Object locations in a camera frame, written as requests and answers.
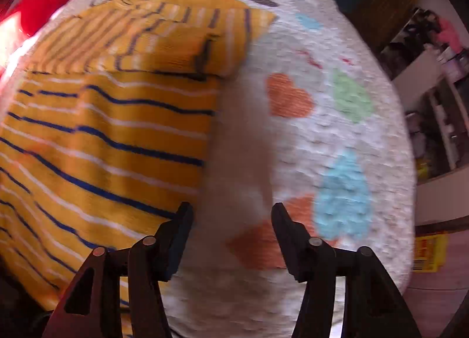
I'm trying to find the white shelf unit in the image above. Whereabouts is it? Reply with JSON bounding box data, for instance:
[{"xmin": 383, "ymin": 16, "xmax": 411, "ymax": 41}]
[{"xmin": 392, "ymin": 45, "xmax": 469, "ymax": 227}]

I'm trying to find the heart print quilt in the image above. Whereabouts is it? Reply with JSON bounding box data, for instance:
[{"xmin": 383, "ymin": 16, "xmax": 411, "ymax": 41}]
[{"xmin": 47, "ymin": 0, "xmax": 416, "ymax": 338}]

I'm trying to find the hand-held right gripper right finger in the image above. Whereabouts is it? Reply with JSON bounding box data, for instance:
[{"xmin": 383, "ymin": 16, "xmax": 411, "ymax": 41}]
[{"xmin": 270, "ymin": 202, "xmax": 422, "ymax": 338}]

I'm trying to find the shoe rack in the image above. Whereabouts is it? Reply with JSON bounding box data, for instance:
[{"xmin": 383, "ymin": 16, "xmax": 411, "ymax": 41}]
[{"xmin": 381, "ymin": 6, "xmax": 446, "ymax": 78}]

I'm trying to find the yellow striped sweater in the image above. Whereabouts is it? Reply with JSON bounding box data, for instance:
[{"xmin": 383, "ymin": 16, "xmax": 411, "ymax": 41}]
[{"xmin": 0, "ymin": 0, "xmax": 277, "ymax": 337}]

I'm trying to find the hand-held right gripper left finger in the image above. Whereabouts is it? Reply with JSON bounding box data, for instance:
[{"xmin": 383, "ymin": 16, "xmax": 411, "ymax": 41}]
[{"xmin": 42, "ymin": 202, "xmax": 195, "ymax": 338}]

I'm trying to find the pink cloth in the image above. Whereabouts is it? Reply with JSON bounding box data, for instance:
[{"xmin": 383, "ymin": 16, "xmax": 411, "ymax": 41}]
[{"xmin": 438, "ymin": 18, "xmax": 464, "ymax": 53}]

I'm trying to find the yellow printed box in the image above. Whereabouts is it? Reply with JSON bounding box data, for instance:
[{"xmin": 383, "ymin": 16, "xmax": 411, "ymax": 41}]
[{"xmin": 412, "ymin": 233, "xmax": 449, "ymax": 273}]

